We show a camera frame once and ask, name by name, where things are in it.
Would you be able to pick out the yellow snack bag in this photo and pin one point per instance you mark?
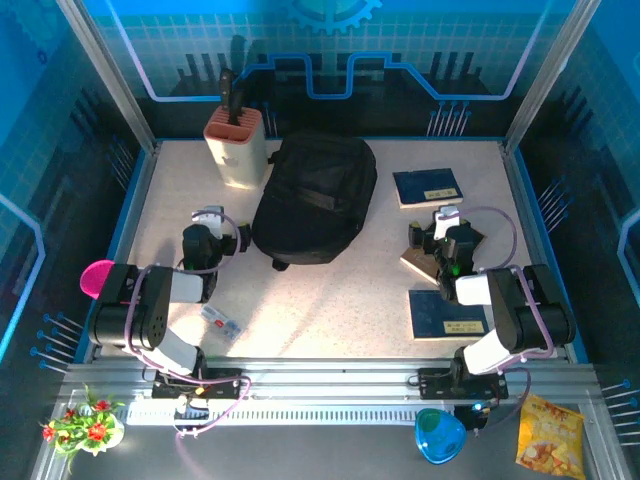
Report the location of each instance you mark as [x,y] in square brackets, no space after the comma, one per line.
[550,440]

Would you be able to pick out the aluminium mounting rail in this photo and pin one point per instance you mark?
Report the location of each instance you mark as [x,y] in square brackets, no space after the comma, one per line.
[325,380]

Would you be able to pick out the black backpack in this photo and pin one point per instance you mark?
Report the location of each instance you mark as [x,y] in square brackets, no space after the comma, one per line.
[315,200]

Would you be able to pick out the blue plastic bowl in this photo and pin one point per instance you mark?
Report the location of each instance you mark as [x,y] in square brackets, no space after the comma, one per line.
[440,437]

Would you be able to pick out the potted plant with red flowers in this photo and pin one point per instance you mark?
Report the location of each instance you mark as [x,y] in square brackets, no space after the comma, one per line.
[87,430]

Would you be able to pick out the pink plastic goblet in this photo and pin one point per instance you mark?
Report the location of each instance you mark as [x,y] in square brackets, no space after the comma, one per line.
[95,280]

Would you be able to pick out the aluminium frame post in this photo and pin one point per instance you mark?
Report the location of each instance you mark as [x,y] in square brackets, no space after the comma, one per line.
[550,75]
[112,75]

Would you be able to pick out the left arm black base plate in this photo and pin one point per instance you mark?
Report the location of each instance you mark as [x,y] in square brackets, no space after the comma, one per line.
[220,387]

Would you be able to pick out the dark blue hardcover book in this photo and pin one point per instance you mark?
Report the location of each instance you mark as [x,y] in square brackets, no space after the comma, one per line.
[435,315]
[425,187]

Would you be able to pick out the black controller box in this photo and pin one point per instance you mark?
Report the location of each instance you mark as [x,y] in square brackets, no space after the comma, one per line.
[472,417]

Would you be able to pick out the brown gold book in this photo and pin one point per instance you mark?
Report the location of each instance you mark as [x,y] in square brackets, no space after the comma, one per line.
[417,262]

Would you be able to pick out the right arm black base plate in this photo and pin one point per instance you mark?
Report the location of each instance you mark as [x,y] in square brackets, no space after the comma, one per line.
[435,385]

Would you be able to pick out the beige knife block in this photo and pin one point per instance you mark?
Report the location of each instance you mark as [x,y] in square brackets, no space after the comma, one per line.
[237,155]

